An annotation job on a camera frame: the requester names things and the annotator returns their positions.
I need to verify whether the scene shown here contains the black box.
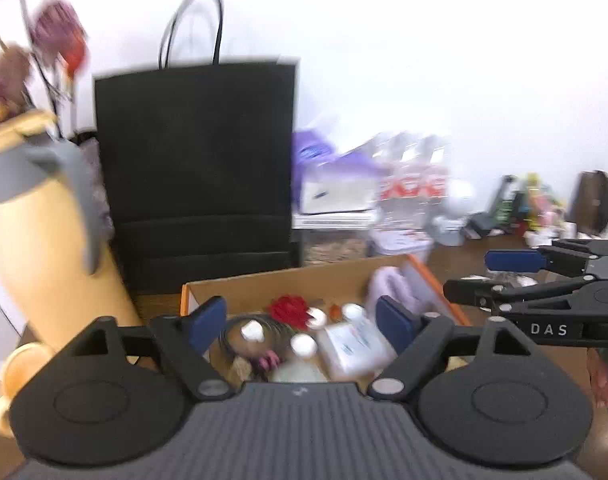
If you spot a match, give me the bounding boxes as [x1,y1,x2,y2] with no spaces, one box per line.
[511,192,528,231]

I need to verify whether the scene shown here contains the purple tissue pack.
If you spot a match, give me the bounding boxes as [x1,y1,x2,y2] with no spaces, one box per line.
[291,129,385,216]

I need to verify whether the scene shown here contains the person's right hand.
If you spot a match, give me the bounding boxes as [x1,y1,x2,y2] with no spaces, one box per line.
[586,347,608,411]

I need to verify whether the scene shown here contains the printed tin box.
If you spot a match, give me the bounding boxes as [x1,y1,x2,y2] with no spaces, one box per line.
[371,227,435,259]

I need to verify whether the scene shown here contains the colourful snack packet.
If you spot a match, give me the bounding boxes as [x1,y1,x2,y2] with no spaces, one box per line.
[524,174,568,231]

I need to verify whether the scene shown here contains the clear food container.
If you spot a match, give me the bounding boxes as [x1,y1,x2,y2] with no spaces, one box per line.
[301,227,375,266]

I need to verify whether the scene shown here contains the black power adapter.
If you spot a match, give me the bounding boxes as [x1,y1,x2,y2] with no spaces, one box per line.
[466,212,495,239]

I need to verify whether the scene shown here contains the black cable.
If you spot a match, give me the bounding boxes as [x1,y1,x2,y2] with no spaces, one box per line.
[219,314,295,377]

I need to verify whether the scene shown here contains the clear pack of wipes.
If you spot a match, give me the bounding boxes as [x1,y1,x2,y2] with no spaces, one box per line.
[316,317,400,384]

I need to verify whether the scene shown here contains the yellow jug with grey handle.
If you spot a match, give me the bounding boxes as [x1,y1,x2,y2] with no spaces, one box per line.
[0,110,142,356]

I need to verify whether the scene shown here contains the white flat box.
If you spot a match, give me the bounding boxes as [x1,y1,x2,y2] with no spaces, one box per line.
[294,210,377,231]

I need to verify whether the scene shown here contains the yellow round toy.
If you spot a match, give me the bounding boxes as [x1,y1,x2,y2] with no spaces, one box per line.
[0,342,55,436]

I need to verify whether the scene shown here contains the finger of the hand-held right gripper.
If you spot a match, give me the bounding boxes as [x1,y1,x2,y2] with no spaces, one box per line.
[485,239,608,277]
[443,276,608,317]

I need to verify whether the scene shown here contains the cardboard box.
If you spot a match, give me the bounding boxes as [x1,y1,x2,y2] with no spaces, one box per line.
[180,254,473,397]

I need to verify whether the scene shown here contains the red fabric flower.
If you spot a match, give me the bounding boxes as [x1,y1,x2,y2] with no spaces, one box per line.
[268,295,310,331]

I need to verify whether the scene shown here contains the clear water bottle red label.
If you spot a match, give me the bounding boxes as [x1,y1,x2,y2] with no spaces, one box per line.
[376,135,405,231]
[421,135,453,222]
[399,134,429,231]

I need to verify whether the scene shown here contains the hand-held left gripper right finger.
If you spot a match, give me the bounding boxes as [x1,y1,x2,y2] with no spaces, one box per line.
[368,296,538,404]

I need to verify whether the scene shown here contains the purple fluffy scrunchie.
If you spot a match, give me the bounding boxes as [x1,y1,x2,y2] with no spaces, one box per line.
[366,266,417,316]

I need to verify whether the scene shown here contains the white robot-shaped speaker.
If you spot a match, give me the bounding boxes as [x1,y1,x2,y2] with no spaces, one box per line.
[431,180,478,247]

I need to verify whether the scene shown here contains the brown pouch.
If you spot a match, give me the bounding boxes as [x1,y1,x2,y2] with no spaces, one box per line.
[569,170,608,239]

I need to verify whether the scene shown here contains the black paper bag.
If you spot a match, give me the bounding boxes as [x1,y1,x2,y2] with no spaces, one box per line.
[92,0,302,294]

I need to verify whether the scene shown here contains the dried flowers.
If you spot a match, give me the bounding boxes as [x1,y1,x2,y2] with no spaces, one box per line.
[0,0,92,141]

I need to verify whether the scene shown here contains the green spray bottle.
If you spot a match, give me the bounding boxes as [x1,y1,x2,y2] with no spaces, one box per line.
[486,175,518,224]

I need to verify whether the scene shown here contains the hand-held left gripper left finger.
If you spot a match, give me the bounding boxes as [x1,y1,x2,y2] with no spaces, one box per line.
[68,296,235,402]

